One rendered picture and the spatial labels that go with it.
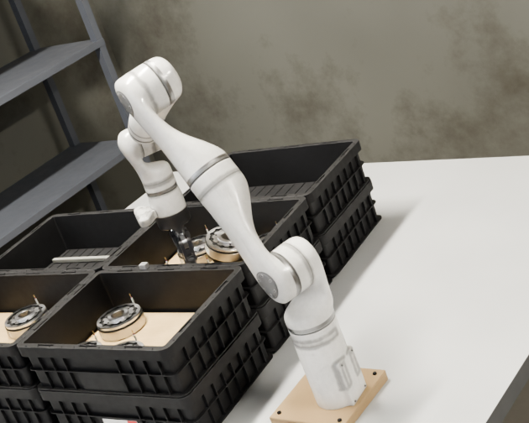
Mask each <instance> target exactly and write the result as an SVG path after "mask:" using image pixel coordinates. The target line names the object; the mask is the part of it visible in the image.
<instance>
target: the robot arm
mask: <svg viewBox="0 0 529 423"><path fill-rule="evenodd" d="M115 92H116V93H117V95H118V98H119V100H120V102H121V103H122V104H123V106H124V107H125V108H126V110H127V112H129V113H130V114H129V118H128V128H127V129H124V130H123V131H122V132H121V133H120V134H119V135H118V147H119V149H120V151H121V152H122V154H123V155H124V156H125V158H126V159H127V160H128V161H129V163H130V164H131V165H132V166H133V167H134V169H135V170H136V172H137V173H138V175H139V178H140V179H141V181H142V184H143V186H144V189H145V192H146V194H147V197H148V199H149V206H138V207H136V208H135V209H134V215H135V216H136V219H137V221H138V223H139V225H140V226H141V227H147V226H149V225H151V224H152V223H153V221H154V220H156V222H157V224H158V227H159V229H160V230H163V231H169V230H171V232H169V234H170V236H171V238H172V239H173V242H174V244H175V246H176V247H177V248H178V251H179V253H180V254H181V255H182V258H183V259H184V262H185V264H197V256H196V254H195V252H194V249H193V248H194V246H193V243H192V241H191V238H190V236H191V235H190V233H189V231H188V229H186V226H184V225H185V224H186V223H188V222H189V220H190V219H191V214H190V212H189V210H188V207H187V205H186V201H185V199H184V196H183V195H182V192H181V189H180V188H179V186H178V185H177V182H176V180H175V176H174V174H173V171H172V169H171V167H170V164H169V163H168V162H166V161H164V160H160V161H155V162H149V163H145V162H144V161H143V157H146V156H148V155H150V154H153V153H155V152H157V151H159V150H162V151H163V152H164V154H165V155H166V157H167V158H168V159H169V161H170V162H171V163H172V164H173V165H174V167H175V168H176V170H177V171H178V172H179V174H180V175H181V177H182V178H183V180H184V181H185V182H186V183H187V185H188V186H189V188H190V189H191V191H192V192H193V193H194V194H195V196H196V197H197V199H198V200H199V201H200V202H201V204H202V205H204V207H205V208H206V209H207V210H208V212H209V213H210V214H211V215H212V217H213V218H214V219H215V221H216V222H217V223H218V225H219V226H220V227H221V229H222V230H223V231H224V232H225V233H226V235H227V236H228V238H229V239H230V240H231V242H232V243H233V245H234V247H235V248H236V249H237V250H238V252H239V254H240V256H241V257H242V259H243V260H244V262H245V263H246V264H247V266H248V268H249V270H250V271H251V273H252V274H253V276H254V277H255V278H256V280H257V281H258V283H259V285H260V286H261V287H262V288H263V290H264V291H265V292H266V293H267V295H268V296H269V297H271V298H272V299H273V300H275V301H276V302H279V303H282V304H285V303H287V302H289V301H290V300H291V303H290V304H289V305H288V306H287V308H286V310H285V314H284V320H285V324H286V326H287V329H288V331H289V333H290V336H291V340H292V341H293V344H294V346H295V349H296V352H297V355H298V357H299V359H300V361H301V365H302V367H303V369H304V372H305V374H306V377H307V380H308V382H309V384H310V387H311V389H312V393H313V394H314V397H315V400H316V402H317V404H318V406H319V407H321V408H323V409H324V410H338V409H342V408H344V407H346V406H350V405H351V406H354V405H355V404H356V402H357V401H358V399H359V397H360V395H361V394H362V393H363V392H364V389H365V388H366V386H367V385H366V383H365V380H364V376H363V374H362V371H361V369H360V366H359V362H358V360H357V358H356V355H355V353H354V349H353V347H352V346H347V343H346V341H345V339H344V336H343V333H342V330H341V328H340V325H339V323H338V319H337V317H336V314H335V311H334V309H333V296H332V293H331V290H330V288H329V284H328V282H327V276H326V274H325V271H324V268H323V265H322V261H321V259H320V257H319V255H318V253H317V251H316V249H315V248H314V247H313V246H312V245H311V244H310V243H309V242H308V241H307V240H306V239H305V238H301V237H292V238H289V239H287V240H286V241H284V242H283V243H282V244H281V245H279V246H278V247H276V248H274V249H273V250H272V251H270V252H269V251H268V250H267V249H266V248H265V246H264V244H262V242H261V240H260V239H259V236H258V234H257V232H256V230H255V228H254V222H253V218H252V210H251V201H250V194H249V186H248V182H247V181H246V179H245V177H244V175H243V173H242V172H241V171H240V169H239V168H238V167H237V165H236V164H235V163H234V162H233V161H232V160H231V158H230V157H229V156H228V154H227V153H226V152H225V151H224V150H222V149H220V148H219V147H218V146H216V145H214V144H210V143H208V142H206V141H203V140H200V139H198V138H193V137H191V136H189V135H186V134H184V133H182V132H180V131H178V130H176V129H174V128H173V127H171V126H170V125H169V124H168V123H166V122H165V118H166V116H167V114H168V112H169V111H170V109H171V108H172V106H173V105H174V103H175V102H176V101H177V100H178V98H179V97H180V96H181V93H182V84H181V79H180V77H179V76H178V74H177V72H176V71H175V69H174V67H173V66H172V65H171V64H170V63H169V62H168V61H167V60H165V59H163V58H161V57H154V58H151V59H149V60H146V61H145V62H144V63H142V64H141V65H139V66H137V67H136V68H134V69H133V70H131V71H130V72H128V73H127V74H125V75H124V76H122V77H120V78H119V79H118V80H117V81H116V82H115Z"/></svg>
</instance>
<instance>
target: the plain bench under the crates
mask: <svg viewBox="0 0 529 423"><path fill-rule="evenodd" d="M362 167H363V171H364V175H365V176H368V177H369V178H370V179H371V181H372V185H373V187H374V189H373V190H372V191H371V192H370V195H371V197H372V200H376V203H375V204H374V208H375V210H376V214H377V215H381V216H382V218H381V220H380V221H379V222H378V224H377V225H376V226H375V228H374V229H373V230H372V232H371V233H370V234H369V236H368V237H367V238H366V239H365V240H364V242H363V243H362V244H361V245H360V247H359V248H358V250H357V251H356V252H355V253H354V255H353V256H352V257H351V259H350V260H349V261H348V262H347V263H346V264H345V266H344V267H343V269H342V270H341V271H340V272H339V274H337V275H336V276H335V277H334V278H332V280H333V282H332V283H331V284H330V285H329V288H330V290H331V293H332V296H333V309H334V311H335V314H336V317H337V319H338V323H339V325H340V328H341V330H342V333H343V336H344V339H345V341H346V343H347V346H352V347H353V349H354V353H355V355H356V358H357V360H358V362H359V366H360V367H361V368H372V369H382V370H385V372H386V374H387V377H388V380H387V381H386V383H385V384H384V385H383V387H382V388H381V389H380V391H379V392H378V394H377V395H376V396H375V397H374V398H373V399H372V401H371V402H370V403H369V405H368V406H367V408H366V409H365V410H364V412H363V413H362V414H361V416H360V417H359V418H358V419H357V420H356V422H355V423H502V421H503V420H504V419H505V417H506V415H507V414H508V412H509V410H510V409H511V407H512V406H513V404H514V402H515V401H516V399H517V397H518V395H519V394H520V392H521V391H522V389H523V388H524V386H525V384H526V382H527V380H528V379H529V156H512V157H494V158H475V159H439V160H420V161H401V162H383V163H364V164H363V165H362ZM272 354H273V358H272V359H271V360H270V362H269V363H268V364H267V366H266V367H265V368H264V370H263V371H262V372H261V374H260V375H259V377H258V378H257V379H256V380H255V381H254V382H253V384H252V385H251V386H250V387H249V389H248V390H247V392H246V393H245V394H244V396H243V397H242V398H241V399H240V401H239V402H238V403H237V404H236V405H235V406H234V408H233V409H232V411H231V412H230V413H229V414H228V416H227V417H226V419H225V420H224V421H223V423H271V421H270V416H271V415H272V414H273V413H274V412H275V410H276V409H277V408H278V406H279V405H280V404H281V403H282V401H283V400H284V399H285V398H286V396H287V395H288V394H289V393H290V392H291V391H292V390H293V389H294V387H295V386H296V385H297V383H298V382H299V381H300V380H301V378H302V377H303V376H304V375H305V372H304V369H303V367H302V365H301V361H300V359H299V357H298V355H297V352H296V349H295V346H294V344H293V341H292V340H291V336H289V337H288V339H287V340H286V341H285V343H284V344H283V345H282V347H281V348H280V349H279V350H277V351H276V352H272Z"/></svg>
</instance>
